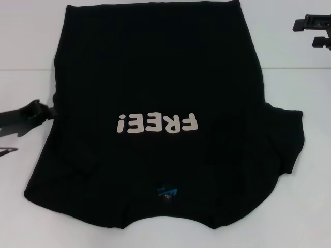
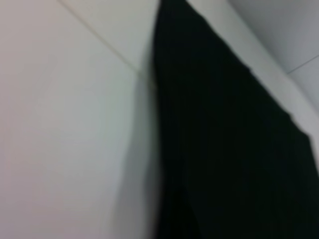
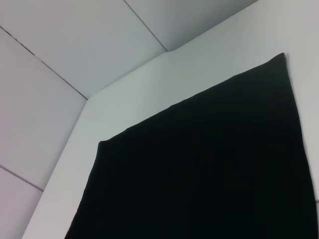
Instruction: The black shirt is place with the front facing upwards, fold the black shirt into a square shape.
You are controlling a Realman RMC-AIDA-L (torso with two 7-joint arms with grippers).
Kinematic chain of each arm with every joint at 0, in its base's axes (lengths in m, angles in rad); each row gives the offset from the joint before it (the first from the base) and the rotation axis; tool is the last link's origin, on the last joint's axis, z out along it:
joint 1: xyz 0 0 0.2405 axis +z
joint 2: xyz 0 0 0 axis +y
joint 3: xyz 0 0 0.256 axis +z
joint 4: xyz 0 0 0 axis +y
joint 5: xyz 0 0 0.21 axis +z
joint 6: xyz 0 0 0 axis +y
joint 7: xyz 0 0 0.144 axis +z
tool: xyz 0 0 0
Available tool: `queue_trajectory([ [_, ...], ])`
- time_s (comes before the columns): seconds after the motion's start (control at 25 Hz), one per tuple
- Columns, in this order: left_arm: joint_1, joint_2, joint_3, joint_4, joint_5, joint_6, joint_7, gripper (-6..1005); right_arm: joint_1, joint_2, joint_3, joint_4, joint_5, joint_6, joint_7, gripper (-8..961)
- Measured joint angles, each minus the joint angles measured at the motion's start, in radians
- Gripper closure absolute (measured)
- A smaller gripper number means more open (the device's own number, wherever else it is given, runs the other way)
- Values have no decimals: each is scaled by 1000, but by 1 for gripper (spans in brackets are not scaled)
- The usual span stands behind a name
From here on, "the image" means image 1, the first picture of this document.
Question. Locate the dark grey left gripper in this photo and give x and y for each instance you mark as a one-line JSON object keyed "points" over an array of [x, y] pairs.
{"points": [[15, 121]]}

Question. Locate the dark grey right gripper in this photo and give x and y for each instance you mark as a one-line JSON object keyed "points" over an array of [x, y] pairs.
{"points": [[329, 36]]}

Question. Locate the black shirt with FREE print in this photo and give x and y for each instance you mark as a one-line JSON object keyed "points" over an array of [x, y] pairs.
{"points": [[155, 64]]}

